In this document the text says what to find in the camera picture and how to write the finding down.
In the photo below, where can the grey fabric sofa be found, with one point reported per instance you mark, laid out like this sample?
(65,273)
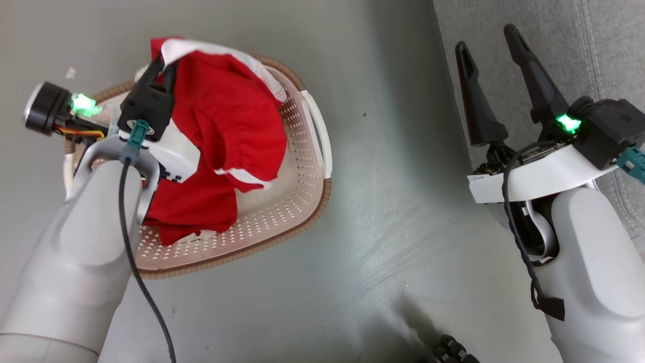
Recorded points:
(609,45)

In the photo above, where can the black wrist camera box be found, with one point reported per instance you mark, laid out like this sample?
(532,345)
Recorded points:
(148,108)
(612,128)

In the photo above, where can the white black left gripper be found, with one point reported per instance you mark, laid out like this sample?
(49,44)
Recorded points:
(176,154)

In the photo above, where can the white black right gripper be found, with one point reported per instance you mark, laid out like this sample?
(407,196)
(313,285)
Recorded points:
(534,179)

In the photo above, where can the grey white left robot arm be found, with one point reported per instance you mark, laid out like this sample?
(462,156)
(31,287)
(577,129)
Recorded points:
(75,262)

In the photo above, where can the white perforated laundry basket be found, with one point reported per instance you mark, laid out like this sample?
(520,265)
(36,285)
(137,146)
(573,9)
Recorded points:
(292,191)

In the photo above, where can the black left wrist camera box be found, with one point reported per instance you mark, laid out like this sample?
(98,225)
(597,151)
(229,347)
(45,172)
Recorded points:
(148,108)

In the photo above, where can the red white clothing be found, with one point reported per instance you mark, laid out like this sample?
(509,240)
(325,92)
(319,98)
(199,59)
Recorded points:
(227,116)

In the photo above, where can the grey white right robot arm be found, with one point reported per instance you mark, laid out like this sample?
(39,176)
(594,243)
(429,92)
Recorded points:
(599,282)

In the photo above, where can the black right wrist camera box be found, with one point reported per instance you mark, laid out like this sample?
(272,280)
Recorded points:
(612,128)

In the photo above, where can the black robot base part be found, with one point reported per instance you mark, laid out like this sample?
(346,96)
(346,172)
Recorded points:
(448,351)

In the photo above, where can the teal right camera plug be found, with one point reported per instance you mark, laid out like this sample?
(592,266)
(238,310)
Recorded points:
(634,164)

